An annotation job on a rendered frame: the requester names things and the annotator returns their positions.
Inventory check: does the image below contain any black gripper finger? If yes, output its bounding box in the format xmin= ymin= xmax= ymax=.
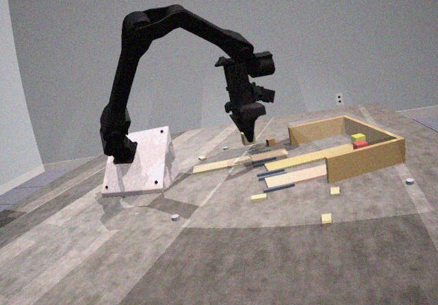
xmin=230 ymin=114 xmax=243 ymax=132
xmin=235 ymin=116 xmax=259 ymax=142

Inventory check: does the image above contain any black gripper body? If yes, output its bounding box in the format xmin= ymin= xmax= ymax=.
xmin=224 ymin=79 xmax=266 ymax=120

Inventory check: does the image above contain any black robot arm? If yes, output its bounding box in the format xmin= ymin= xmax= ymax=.
xmin=100 ymin=4 xmax=276 ymax=164

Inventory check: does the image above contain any small brown cube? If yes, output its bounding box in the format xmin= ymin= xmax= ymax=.
xmin=266 ymin=137 xmax=275 ymax=147

